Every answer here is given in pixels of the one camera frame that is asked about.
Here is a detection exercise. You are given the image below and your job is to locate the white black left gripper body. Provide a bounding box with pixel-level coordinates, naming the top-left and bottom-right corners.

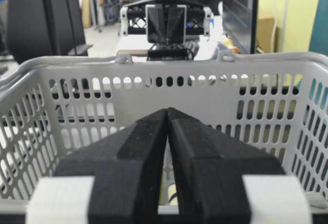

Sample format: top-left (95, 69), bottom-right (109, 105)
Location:
top-left (120, 0), bottom-right (212, 42)

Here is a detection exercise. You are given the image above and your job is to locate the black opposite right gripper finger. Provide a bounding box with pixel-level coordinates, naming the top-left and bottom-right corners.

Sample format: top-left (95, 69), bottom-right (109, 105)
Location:
top-left (148, 5), bottom-right (167, 40)
top-left (166, 6), bottom-right (184, 40)

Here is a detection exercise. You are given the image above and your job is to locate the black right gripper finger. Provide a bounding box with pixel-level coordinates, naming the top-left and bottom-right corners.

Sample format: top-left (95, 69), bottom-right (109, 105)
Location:
top-left (26, 109), bottom-right (168, 223)
top-left (168, 108), bottom-right (313, 223)

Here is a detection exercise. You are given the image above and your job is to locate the grey plastic shopping basket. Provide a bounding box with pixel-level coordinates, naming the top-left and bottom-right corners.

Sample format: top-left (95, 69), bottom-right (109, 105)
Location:
top-left (1, 52), bottom-right (327, 215)

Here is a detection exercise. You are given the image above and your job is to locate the dark monitor screen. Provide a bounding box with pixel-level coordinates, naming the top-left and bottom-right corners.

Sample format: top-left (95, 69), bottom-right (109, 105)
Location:
top-left (222, 0), bottom-right (258, 54)

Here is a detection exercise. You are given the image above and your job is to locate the black office chair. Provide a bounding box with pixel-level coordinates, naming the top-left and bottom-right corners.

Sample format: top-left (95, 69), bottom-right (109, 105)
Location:
top-left (6, 0), bottom-right (91, 65)

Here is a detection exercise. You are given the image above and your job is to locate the cardboard box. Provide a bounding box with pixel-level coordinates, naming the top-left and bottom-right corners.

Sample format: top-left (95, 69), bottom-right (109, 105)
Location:
top-left (256, 14), bottom-right (275, 53)

